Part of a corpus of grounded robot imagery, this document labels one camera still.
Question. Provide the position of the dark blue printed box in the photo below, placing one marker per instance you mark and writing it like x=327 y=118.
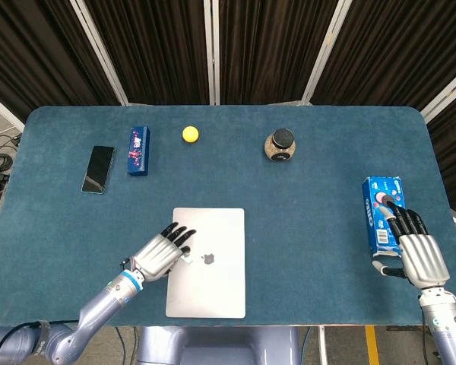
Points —
x=138 y=152

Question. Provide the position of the blue Oreo cookie box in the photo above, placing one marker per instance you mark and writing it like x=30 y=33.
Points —
x=374 y=197

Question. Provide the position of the silver laptop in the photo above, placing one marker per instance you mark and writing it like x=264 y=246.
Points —
x=213 y=281

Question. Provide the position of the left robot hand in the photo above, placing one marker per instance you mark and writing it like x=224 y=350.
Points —
x=156 y=254

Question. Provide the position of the glass jar black lid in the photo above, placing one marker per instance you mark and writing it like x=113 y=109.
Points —
x=280 y=150

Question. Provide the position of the black smartphone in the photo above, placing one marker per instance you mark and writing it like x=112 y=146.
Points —
x=98 y=169

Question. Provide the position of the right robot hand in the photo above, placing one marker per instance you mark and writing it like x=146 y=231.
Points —
x=422 y=258

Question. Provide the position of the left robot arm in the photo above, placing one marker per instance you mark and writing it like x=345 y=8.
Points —
x=95 y=311

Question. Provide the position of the yellow ball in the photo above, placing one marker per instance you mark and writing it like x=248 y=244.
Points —
x=190 y=134

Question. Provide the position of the blue felt-covered table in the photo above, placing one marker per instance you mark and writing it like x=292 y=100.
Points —
x=289 y=228

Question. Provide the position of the grey robot torso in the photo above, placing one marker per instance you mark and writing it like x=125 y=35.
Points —
x=220 y=346

